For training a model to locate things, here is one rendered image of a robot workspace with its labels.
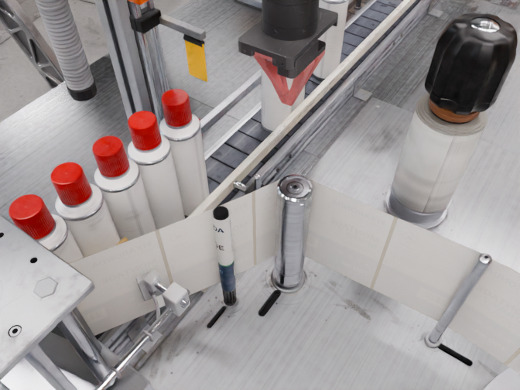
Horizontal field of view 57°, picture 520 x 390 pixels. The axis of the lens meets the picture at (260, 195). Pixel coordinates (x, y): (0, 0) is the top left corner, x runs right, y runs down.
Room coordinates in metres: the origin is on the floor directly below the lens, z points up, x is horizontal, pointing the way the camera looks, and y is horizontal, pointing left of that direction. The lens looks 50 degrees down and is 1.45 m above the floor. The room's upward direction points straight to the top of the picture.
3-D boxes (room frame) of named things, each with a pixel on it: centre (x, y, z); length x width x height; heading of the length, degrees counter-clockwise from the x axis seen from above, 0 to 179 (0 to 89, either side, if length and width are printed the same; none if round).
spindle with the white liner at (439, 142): (0.46, -0.23, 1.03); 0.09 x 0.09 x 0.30
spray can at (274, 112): (0.64, -0.03, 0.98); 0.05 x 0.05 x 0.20
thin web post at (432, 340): (0.24, -0.21, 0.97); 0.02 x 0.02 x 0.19
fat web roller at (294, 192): (0.33, -0.04, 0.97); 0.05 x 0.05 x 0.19
